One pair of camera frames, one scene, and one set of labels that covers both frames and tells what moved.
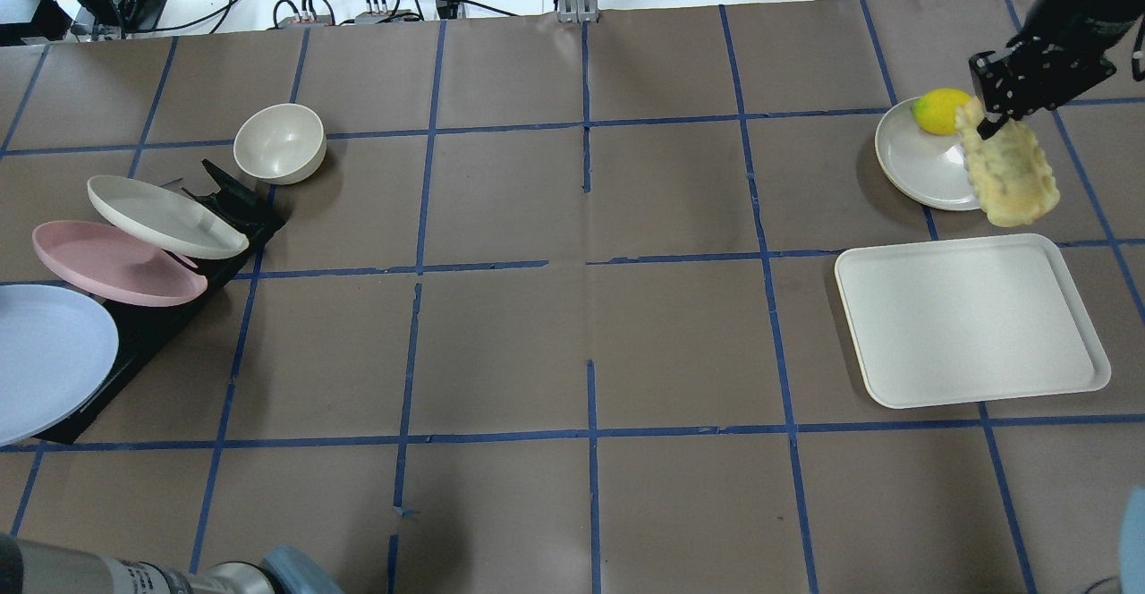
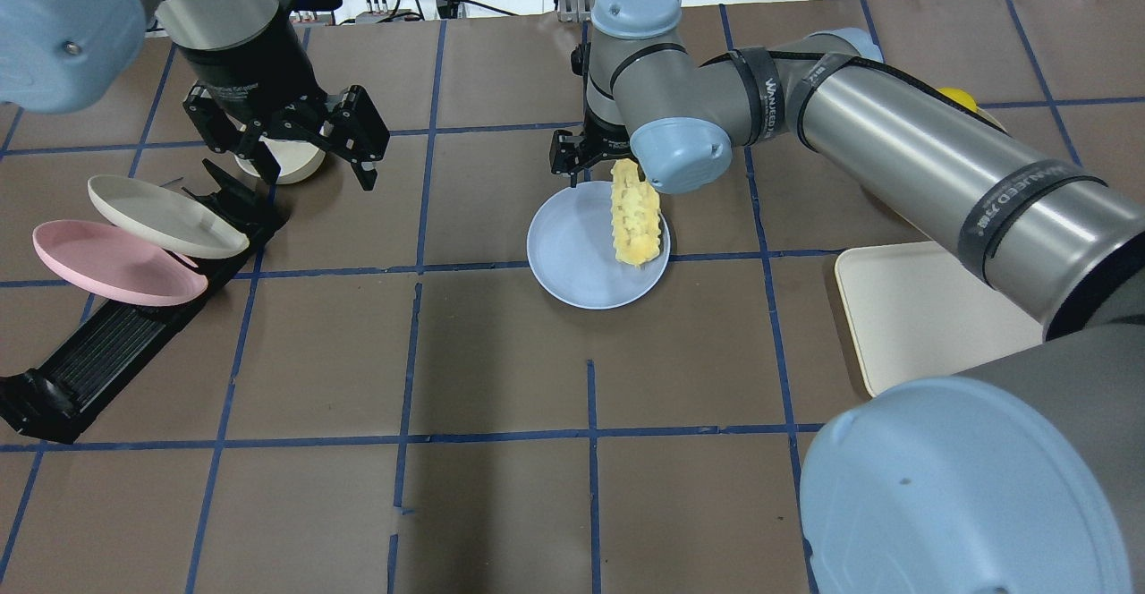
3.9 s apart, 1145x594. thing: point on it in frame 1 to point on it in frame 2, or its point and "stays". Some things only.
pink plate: (101, 260) stays
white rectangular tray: (970, 319) stays
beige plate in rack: (164, 219) stays
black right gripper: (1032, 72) to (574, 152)
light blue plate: (57, 347) to (571, 243)
